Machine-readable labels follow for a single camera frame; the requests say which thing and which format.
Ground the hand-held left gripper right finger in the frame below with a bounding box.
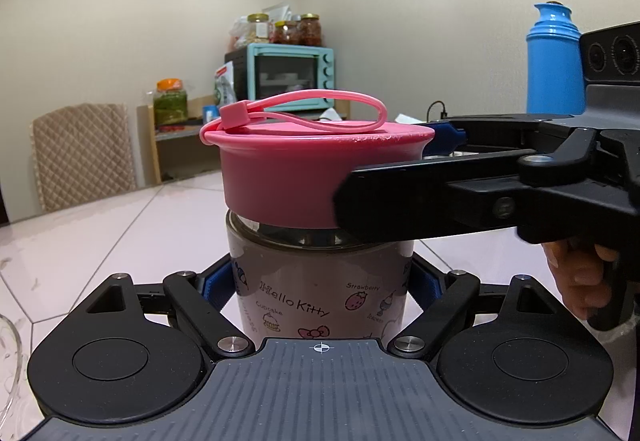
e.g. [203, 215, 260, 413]
[387, 255, 568, 362]

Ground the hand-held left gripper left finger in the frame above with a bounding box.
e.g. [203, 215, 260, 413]
[75, 257, 256, 357]

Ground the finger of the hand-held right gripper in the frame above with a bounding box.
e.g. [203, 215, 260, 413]
[331, 127, 601, 244]
[422, 114, 586, 159]

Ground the cartoon print bottle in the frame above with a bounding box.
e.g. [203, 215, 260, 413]
[225, 208, 416, 341]

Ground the pink bottle cap with strap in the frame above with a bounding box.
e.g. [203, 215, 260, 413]
[199, 88, 435, 229]

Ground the person's right hand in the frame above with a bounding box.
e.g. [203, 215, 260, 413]
[542, 238, 618, 321]

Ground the blue thermos flask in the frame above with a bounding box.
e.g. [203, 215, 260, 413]
[525, 0, 587, 116]

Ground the wooden shelf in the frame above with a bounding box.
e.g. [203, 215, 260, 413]
[136, 94, 351, 187]

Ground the teal toaster oven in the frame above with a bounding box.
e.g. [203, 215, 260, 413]
[224, 44, 335, 113]

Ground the tall jar of red chilies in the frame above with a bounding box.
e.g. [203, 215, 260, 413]
[299, 12, 322, 47]

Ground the chair with quilted cover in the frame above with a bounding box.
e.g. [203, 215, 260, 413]
[30, 102, 138, 214]

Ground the orange lid pickle jar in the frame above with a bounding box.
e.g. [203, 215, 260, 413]
[152, 78, 188, 127]

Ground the small jar of red chilies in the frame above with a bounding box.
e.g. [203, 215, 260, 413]
[272, 20, 300, 44]

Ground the red white package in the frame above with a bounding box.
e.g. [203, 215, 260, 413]
[212, 61, 238, 107]

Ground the white plastic bag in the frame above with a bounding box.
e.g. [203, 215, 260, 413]
[262, 1, 296, 24]

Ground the glass jar with pale contents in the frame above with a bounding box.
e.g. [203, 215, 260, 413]
[246, 12, 271, 44]

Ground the glass bowl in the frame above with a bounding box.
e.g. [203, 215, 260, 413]
[0, 313, 26, 441]

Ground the clear plastic bag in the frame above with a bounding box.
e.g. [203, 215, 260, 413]
[229, 18, 251, 51]

